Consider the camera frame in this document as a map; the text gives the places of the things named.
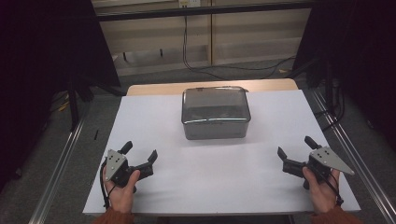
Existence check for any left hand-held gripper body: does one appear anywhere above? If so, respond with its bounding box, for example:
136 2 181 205
104 148 155 189

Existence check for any white paper sheet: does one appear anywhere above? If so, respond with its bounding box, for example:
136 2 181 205
82 89 361 217

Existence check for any bundle of black cables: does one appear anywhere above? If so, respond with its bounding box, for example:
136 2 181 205
313 86 347 133

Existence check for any person's left hand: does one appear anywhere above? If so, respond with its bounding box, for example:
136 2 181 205
102 166 141 215

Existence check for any metal rail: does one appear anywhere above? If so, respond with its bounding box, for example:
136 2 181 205
28 102 92 224
310 88 396 224

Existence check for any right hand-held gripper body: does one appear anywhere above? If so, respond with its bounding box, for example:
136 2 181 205
281 147 356 190

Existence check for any light wooden cabinet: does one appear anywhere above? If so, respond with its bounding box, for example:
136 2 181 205
98 7 312 77

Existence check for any white wall socket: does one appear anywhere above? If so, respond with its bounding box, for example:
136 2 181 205
178 0 202 9

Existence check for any black horizontal bar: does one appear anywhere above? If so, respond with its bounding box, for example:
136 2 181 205
95 1 314 22

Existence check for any person's right hand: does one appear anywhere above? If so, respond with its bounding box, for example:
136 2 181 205
302 166 341 216

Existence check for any black metal stand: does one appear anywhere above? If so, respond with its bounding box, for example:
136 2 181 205
305 58 336 117
65 70 95 133

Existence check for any black curtain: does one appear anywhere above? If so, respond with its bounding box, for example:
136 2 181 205
0 0 122 191
291 0 396 152

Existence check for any left hand-held gripper cable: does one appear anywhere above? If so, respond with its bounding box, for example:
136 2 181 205
99 160 117 210

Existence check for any hand-held gripper cable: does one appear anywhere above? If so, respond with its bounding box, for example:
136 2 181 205
321 172 345 207
99 160 117 210

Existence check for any black hanging cable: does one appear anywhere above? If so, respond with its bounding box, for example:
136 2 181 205
182 15 297 80

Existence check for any wooden table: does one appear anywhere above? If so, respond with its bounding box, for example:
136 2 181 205
126 77 299 97

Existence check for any clear box lid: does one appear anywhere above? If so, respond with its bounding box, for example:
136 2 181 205
181 86 252 124

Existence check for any right hand-held gripper cable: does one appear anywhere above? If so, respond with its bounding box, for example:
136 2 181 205
321 172 345 207

